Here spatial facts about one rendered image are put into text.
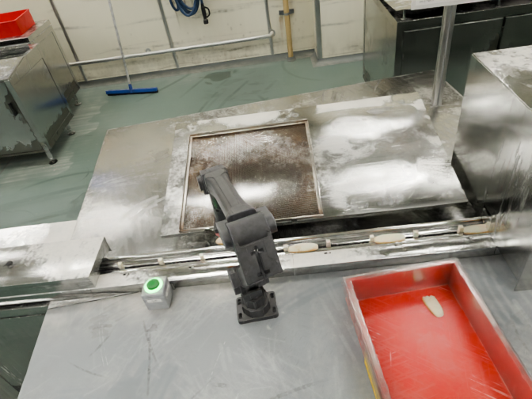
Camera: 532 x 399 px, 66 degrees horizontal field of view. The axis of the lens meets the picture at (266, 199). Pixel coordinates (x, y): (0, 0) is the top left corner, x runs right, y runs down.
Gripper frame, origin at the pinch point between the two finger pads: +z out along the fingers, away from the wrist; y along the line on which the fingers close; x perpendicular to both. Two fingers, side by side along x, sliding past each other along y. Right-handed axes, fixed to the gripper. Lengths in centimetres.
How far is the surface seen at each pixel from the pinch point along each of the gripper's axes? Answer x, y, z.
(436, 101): 93, -84, 9
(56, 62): -197, -307, 42
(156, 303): -23.8, 16.7, 8.2
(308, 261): 23.7, 7.2, 7.0
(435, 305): 57, 25, 10
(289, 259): 17.8, 5.4, 7.1
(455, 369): 56, 43, 11
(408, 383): 44, 46, 11
